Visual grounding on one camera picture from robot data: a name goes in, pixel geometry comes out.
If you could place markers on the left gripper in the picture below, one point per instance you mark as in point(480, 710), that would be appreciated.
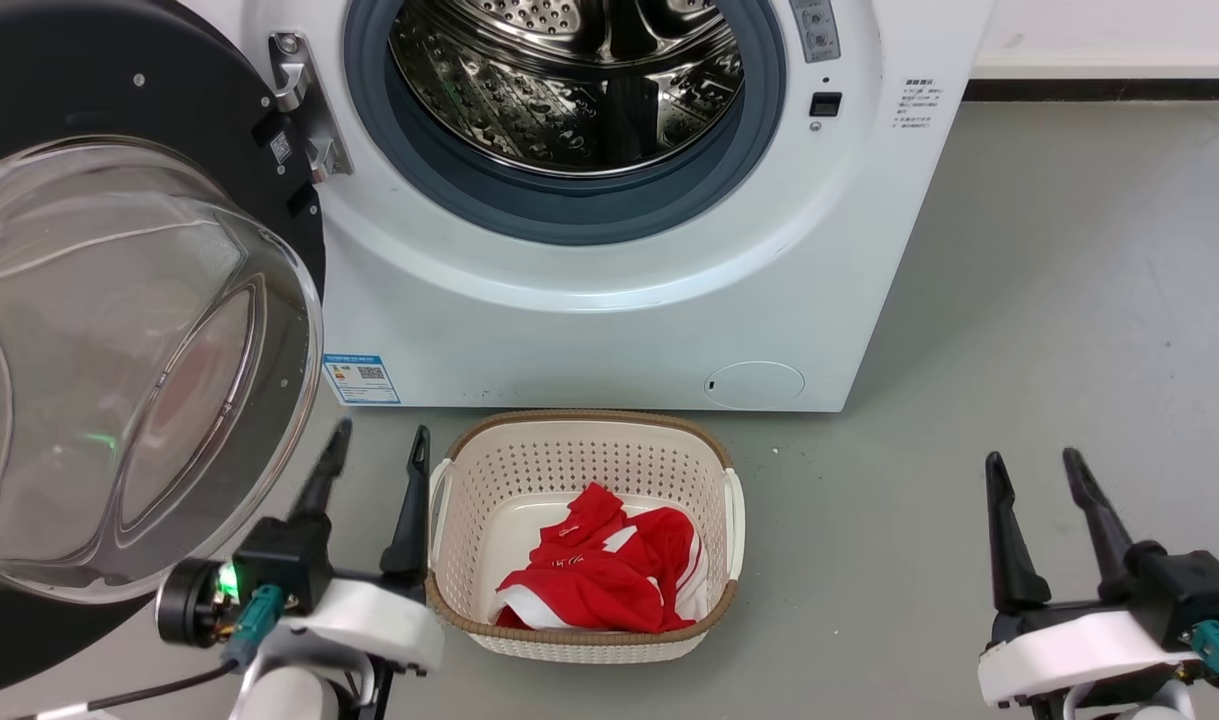
point(369, 615)

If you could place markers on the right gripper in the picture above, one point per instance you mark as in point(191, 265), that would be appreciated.
point(1069, 655)

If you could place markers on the round glass washing machine door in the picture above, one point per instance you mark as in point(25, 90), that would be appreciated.
point(69, 80)

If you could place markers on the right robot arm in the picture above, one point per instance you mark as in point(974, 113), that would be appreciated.
point(1149, 710)

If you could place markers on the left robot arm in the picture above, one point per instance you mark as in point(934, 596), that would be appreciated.
point(289, 695)

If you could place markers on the white front-load washing machine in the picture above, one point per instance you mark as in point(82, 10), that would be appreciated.
point(569, 340)

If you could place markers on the metal door hinge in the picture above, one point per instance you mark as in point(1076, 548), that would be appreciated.
point(304, 100)

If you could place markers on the blue energy label sticker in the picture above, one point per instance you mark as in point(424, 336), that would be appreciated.
point(362, 378)

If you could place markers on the beige perforated laundry basket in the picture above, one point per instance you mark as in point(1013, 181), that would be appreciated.
point(489, 480)

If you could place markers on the red and white garment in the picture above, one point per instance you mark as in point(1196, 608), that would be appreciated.
point(589, 580)

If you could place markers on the round white filter cover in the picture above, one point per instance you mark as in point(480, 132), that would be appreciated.
point(754, 385)

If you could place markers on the black baseboard strip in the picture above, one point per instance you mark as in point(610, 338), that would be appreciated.
point(1109, 90)

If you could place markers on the perforated steel drum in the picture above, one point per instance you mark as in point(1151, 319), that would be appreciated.
point(569, 100)

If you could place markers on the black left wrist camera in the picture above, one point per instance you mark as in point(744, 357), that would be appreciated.
point(189, 605)

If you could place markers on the grey washer instruction sticker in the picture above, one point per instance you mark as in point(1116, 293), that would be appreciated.
point(816, 30)

